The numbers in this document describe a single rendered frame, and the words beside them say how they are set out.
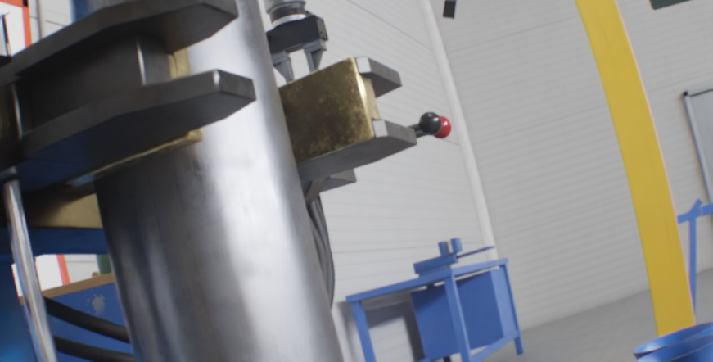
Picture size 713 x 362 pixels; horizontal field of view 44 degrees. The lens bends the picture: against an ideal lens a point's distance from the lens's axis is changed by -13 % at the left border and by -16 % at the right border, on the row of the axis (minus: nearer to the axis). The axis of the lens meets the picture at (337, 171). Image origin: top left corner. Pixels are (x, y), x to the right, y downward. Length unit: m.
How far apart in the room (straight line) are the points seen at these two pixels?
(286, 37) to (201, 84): 1.28
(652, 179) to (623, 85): 0.35
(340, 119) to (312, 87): 0.05
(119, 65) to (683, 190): 10.95
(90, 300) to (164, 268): 1.51
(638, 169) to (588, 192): 8.27
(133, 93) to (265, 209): 0.23
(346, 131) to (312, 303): 0.25
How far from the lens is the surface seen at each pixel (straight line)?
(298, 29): 2.03
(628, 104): 3.43
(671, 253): 3.40
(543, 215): 11.73
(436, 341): 7.96
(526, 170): 11.79
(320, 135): 1.15
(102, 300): 2.40
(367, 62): 1.15
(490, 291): 7.83
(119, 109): 0.76
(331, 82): 1.15
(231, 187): 0.92
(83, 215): 1.12
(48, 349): 0.87
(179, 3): 0.78
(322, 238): 1.55
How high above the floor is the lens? 0.72
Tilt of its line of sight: 8 degrees up
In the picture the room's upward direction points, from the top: 14 degrees counter-clockwise
